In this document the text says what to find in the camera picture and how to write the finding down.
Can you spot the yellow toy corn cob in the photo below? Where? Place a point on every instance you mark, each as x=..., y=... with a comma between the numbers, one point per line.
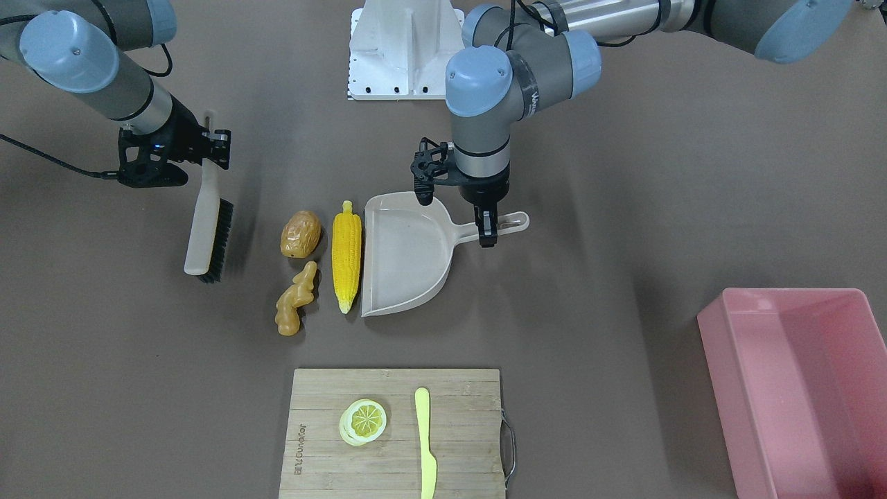
x=346, y=256

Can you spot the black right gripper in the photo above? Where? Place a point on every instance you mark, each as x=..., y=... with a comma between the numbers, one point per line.
x=181, y=127

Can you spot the tan toy ginger root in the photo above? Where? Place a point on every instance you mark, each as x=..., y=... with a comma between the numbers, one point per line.
x=298, y=294

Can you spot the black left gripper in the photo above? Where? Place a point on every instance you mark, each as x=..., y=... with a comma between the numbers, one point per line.
x=484, y=192

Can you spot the brown toy potato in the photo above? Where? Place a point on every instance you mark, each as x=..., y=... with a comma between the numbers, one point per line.
x=300, y=235

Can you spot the yellow plastic knife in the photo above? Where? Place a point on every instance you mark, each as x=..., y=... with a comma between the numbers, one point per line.
x=429, y=466

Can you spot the bamboo cutting board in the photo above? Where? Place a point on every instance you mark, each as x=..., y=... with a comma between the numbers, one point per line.
x=466, y=425

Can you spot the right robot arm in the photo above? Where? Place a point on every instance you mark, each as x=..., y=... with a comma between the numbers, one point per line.
x=82, y=48

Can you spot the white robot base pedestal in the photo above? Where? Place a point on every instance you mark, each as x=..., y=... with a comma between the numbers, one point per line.
x=400, y=49

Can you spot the yellow lemon slice toy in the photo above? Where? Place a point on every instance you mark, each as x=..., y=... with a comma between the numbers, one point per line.
x=362, y=422

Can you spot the pink plastic bin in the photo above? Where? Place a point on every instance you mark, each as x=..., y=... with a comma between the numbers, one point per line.
x=799, y=377

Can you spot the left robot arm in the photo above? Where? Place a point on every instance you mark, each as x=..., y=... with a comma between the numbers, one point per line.
x=520, y=60

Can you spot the beige brush with black bristles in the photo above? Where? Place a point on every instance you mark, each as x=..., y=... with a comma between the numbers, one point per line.
x=212, y=216

